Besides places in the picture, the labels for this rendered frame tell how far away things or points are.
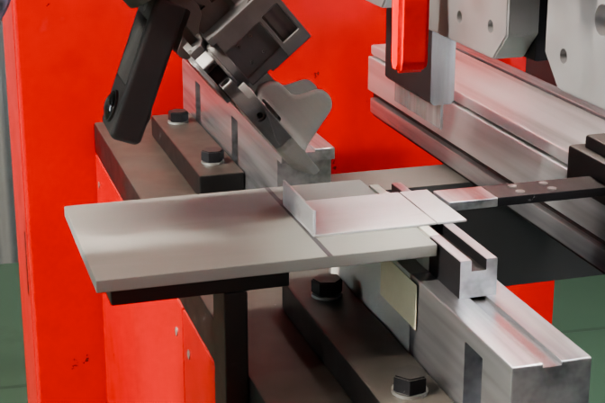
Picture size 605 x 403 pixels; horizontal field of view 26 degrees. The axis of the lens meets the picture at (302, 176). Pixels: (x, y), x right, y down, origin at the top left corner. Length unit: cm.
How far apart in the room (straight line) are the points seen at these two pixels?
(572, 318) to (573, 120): 206
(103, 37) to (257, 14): 91
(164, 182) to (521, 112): 44
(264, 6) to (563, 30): 30
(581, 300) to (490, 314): 265
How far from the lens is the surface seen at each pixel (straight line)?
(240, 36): 97
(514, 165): 144
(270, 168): 142
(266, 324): 118
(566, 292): 366
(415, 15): 88
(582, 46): 73
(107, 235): 104
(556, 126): 144
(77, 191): 192
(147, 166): 166
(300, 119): 101
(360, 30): 196
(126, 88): 99
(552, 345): 92
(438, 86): 102
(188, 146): 164
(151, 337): 155
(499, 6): 82
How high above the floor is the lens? 134
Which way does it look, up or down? 17 degrees down
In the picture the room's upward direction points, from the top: straight up
